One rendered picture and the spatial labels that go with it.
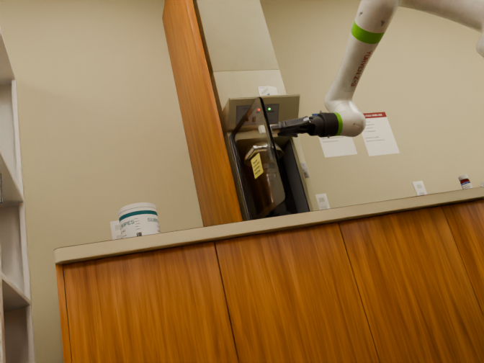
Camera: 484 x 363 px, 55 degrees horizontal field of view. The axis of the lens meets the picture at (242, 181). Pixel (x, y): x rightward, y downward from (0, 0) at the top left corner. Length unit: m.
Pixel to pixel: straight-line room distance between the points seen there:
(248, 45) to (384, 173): 1.08
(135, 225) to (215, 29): 1.07
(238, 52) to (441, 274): 1.26
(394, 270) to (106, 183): 1.32
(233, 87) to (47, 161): 0.92
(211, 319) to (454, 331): 0.84
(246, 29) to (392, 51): 1.26
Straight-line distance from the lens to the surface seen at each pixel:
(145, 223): 1.57
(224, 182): 1.78
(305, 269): 1.55
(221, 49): 2.18
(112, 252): 1.40
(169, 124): 2.41
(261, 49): 2.24
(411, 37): 3.43
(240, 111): 1.93
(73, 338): 1.40
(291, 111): 2.02
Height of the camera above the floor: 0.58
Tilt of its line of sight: 19 degrees up
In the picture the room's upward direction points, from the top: 13 degrees counter-clockwise
